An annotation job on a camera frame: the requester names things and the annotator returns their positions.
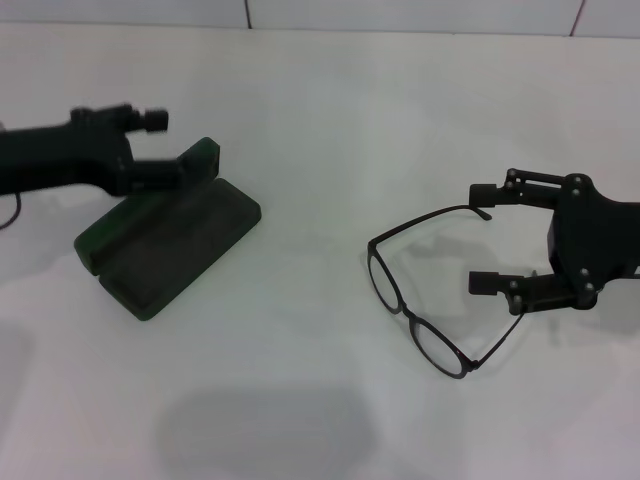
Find left gripper cable with connector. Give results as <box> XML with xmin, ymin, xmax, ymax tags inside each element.
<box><xmin>0</xmin><ymin>193</ymin><xmax>24</xmax><ymax>231</ymax></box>

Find black glasses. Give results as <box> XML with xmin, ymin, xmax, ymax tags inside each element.
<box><xmin>366</xmin><ymin>203</ymin><xmax>524</xmax><ymax>381</ymax></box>

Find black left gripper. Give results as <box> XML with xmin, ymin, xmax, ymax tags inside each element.
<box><xmin>0</xmin><ymin>103</ymin><xmax>199</xmax><ymax>198</ymax></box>

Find green glasses case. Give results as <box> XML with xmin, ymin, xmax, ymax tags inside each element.
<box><xmin>73</xmin><ymin>136</ymin><xmax>264</xmax><ymax>322</ymax></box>

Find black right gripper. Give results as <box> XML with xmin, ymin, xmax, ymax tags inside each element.
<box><xmin>467</xmin><ymin>168</ymin><xmax>640</xmax><ymax>316</ymax></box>

